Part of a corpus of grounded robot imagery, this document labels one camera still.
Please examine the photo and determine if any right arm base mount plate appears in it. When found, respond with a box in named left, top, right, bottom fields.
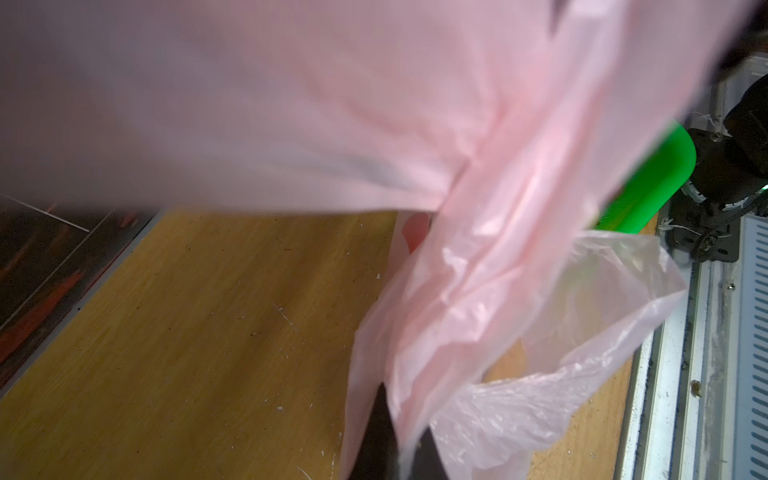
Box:
left=662, top=195, right=742, bottom=263

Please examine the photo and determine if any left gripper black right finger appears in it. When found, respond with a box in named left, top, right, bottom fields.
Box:
left=410, top=428, right=448, bottom=480

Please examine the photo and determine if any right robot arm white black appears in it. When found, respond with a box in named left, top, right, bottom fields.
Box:
left=683, top=76, right=767, bottom=213

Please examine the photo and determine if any green plastic perforated basket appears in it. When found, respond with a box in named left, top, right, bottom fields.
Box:
left=594, top=122, right=697, bottom=234

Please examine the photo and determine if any metal front rail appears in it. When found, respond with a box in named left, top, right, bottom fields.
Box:
left=614, top=53, right=768, bottom=480

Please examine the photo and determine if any pink printed plastic bag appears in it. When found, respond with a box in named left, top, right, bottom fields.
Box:
left=1, top=1, right=757, bottom=479

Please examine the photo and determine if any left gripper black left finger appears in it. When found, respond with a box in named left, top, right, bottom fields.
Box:
left=348, top=384, right=399, bottom=480

